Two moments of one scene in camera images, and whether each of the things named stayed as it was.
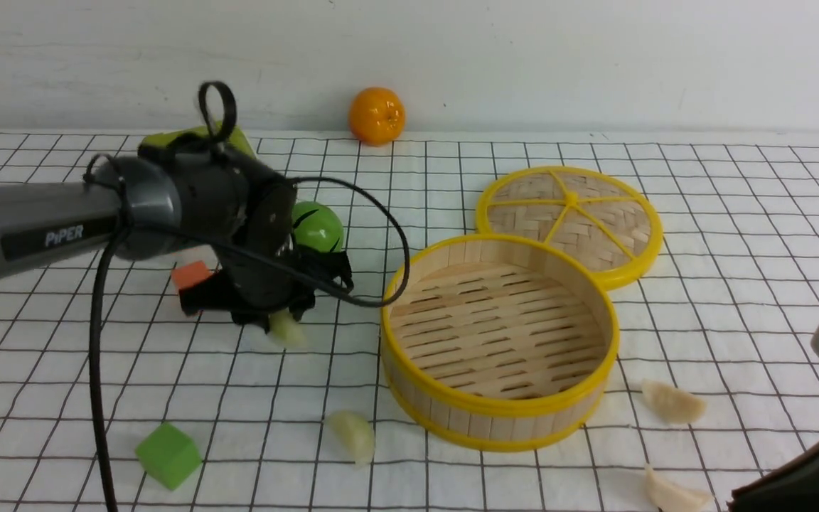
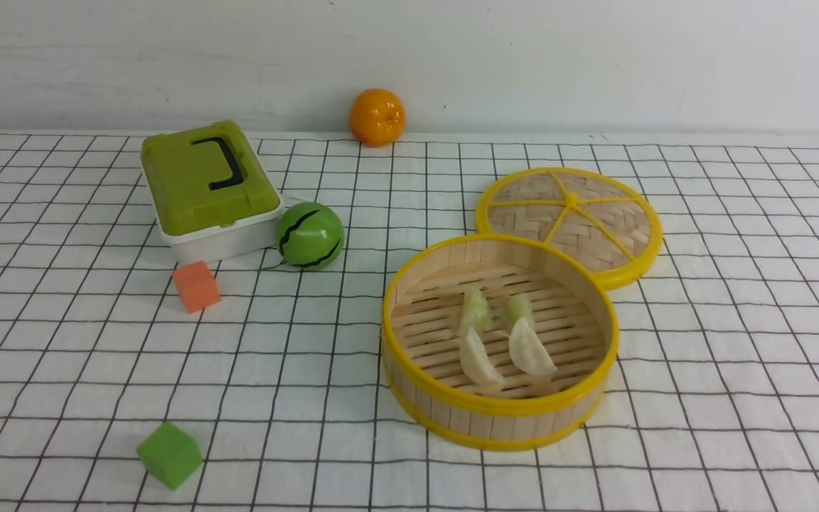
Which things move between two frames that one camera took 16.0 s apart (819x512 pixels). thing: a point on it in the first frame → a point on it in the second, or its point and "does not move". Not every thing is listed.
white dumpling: [670, 497] → [477, 363]
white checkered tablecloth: [87, 390] does not move
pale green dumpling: [359, 430] → [519, 306]
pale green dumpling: [285, 330] → [476, 313]
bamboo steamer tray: [495, 343] does not move
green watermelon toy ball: [316, 224] does not move
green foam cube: [170, 455] does not move
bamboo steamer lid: [582, 213] does not move
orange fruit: [377, 116] does not move
